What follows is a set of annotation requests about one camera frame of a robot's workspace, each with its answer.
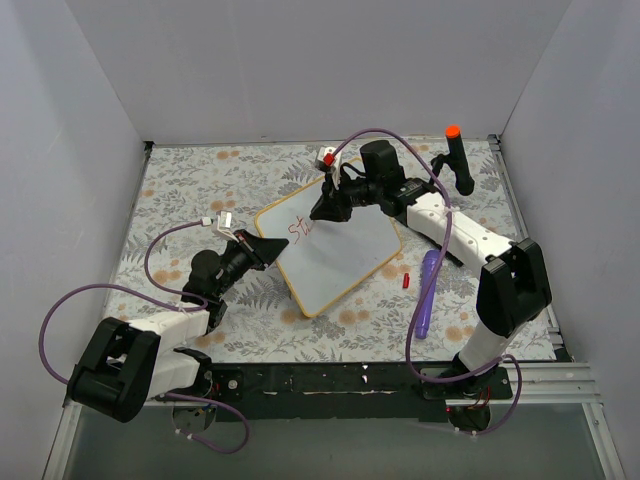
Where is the aluminium frame rail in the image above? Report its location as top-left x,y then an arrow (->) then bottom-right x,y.
519,362 -> 602,404

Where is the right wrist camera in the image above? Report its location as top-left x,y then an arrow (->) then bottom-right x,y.
314,146 -> 340,173

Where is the yellow framed whiteboard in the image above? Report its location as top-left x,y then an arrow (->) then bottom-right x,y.
254,177 -> 402,318

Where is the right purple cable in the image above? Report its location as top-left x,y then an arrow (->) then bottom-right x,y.
332,129 -> 524,435

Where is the black microphone stand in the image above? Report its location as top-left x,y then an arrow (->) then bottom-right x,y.
428,153 -> 454,192

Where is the black microphone silver head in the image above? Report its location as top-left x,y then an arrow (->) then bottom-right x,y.
425,243 -> 464,267

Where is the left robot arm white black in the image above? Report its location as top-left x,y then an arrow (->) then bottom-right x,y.
67,230 -> 289,422

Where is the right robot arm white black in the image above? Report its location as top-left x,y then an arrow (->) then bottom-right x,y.
310,140 -> 552,398

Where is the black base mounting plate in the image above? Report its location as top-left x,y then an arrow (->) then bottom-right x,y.
154,362 -> 516,424

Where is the purple toy microphone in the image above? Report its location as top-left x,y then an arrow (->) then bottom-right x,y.
414,256 -> 437,340

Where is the floral table mat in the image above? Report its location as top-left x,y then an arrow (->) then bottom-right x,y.
93,139 -> 561,365

